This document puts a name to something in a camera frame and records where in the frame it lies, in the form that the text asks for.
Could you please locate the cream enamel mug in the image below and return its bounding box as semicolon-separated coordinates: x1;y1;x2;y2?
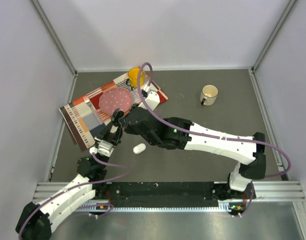
200;84;219;106

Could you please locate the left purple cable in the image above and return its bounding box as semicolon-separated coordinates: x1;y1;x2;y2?
16;151;133;240

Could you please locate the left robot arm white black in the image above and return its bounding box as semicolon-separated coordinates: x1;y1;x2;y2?
15;123;123;240

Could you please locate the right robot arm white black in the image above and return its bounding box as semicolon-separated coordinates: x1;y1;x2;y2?
120;107;266;198

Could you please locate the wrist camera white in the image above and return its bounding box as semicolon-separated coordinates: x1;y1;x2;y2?
142;89;160;110
89;140;115;157

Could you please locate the purple cable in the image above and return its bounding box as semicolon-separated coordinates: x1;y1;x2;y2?
136;61;293;218
16;151;133;240

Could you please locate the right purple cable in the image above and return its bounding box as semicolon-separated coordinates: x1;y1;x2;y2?
136;61;293;218

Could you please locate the patterned orange placemat cloth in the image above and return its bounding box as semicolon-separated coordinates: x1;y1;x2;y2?
58;65;169;153

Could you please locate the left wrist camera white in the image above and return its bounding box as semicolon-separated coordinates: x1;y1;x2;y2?
89;140;115;157

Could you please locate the pink dotted plate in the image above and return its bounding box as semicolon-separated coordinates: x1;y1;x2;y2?
99;87;133;116

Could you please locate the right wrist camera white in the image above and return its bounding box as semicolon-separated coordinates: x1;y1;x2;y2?
142;89;160;110

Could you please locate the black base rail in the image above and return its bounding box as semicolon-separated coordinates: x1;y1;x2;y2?
104;181;227;208

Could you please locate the white earbud charging case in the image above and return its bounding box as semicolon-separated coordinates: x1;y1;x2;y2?
133;143;146;155

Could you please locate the yellow mug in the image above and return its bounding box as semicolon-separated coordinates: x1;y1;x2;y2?
126;67;144;88

